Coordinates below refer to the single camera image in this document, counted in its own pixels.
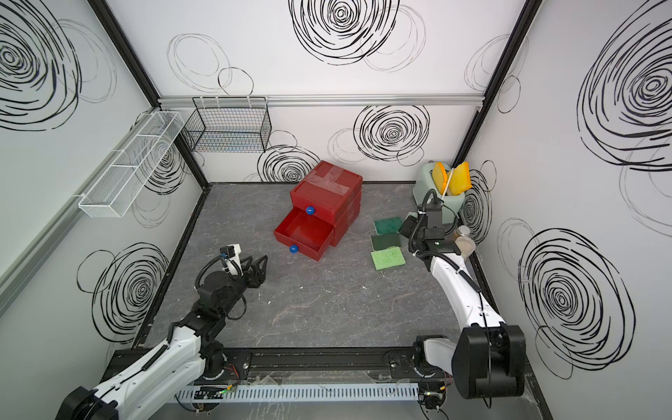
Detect white mesh shelf basket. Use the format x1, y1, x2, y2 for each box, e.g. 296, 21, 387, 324
78, 111, 186, 218

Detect red drawer cabinet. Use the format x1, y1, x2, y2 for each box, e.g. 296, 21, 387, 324
299, 161, 362, 247

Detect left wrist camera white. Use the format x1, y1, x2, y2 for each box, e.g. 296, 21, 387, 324
220, 243, 242, 277

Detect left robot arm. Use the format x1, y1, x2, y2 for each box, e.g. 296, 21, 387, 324
56, 247, 268, 419

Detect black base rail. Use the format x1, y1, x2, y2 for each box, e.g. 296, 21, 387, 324
107, 345, 531, 380

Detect light green sponge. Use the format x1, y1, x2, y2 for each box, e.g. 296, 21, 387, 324
371, 247, 405, 271

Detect left yellow toast slice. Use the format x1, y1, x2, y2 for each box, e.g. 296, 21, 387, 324
432, 162, 449, 195

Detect yellow toast slice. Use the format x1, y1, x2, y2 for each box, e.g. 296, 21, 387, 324
448, 162, 472, 196
432, 162, 449, 195

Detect dark green sponge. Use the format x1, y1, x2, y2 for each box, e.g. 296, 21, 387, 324
374, 217, 404, 236

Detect clear jar with grains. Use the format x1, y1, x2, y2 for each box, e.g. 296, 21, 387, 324
454, 225, 476, 260

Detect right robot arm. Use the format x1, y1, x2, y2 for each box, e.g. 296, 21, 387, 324
404, 201, 527, 403

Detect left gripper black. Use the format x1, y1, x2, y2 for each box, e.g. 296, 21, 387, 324
218, 254, 267, 320

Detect black wire basket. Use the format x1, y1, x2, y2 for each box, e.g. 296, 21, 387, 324
182, 96, 272, 153

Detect grey slotted cable duct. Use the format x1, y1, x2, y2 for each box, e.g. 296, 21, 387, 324
172, 383, 419, 405

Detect mint green toaster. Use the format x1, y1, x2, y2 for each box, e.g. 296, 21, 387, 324
413, 162, 466, 224

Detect right yellow toast slice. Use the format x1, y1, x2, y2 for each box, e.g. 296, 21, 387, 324
448, 162, 472, 196

